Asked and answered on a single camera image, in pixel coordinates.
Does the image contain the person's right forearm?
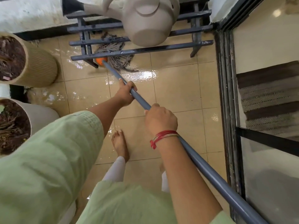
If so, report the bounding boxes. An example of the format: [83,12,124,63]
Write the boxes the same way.
[151,132,223,224]

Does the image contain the striped brown doormat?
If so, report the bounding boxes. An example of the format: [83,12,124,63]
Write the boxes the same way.
[236,60,299,138]

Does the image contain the person's right hand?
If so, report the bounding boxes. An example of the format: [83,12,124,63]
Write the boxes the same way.
[144,103,178,138]

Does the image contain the light green tunic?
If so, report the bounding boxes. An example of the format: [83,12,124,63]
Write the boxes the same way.
[0,110,234,224]

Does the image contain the ribbed beige planter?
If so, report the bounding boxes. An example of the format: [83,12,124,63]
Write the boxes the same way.
[0,32,58,88]

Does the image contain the grey string mop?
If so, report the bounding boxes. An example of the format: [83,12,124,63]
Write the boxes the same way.
[94,33,269,224]

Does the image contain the black sliding door frame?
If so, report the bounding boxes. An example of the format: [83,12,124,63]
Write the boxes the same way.
[214,0,299,224]

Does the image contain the person's left hand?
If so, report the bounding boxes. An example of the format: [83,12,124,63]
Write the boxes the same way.
[114,79,138,107]

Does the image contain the smooth white planter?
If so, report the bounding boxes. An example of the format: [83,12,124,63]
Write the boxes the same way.
[0,98,60,157]

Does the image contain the dry brown plant soil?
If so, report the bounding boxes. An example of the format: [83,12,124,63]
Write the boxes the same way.
[0,99,32,155]
[0,36,26,81]

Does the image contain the white trousers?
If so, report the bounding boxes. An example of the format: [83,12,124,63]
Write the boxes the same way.
[102,156,170,193]

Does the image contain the person's left forearm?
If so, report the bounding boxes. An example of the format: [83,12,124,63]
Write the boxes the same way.
[87,94,122,138]

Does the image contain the beige plastic watering can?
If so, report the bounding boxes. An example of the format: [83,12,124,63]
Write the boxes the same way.
[83,0,180,47]

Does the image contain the red thread bracelet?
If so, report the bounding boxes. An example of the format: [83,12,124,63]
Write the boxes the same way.
[150,130,180,150]

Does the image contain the person's left foot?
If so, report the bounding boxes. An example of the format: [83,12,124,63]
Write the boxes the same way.
[111,129,130,163]

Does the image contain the dark grey metal stand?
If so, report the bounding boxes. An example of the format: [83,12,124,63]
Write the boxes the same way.
[62,0,214,68]

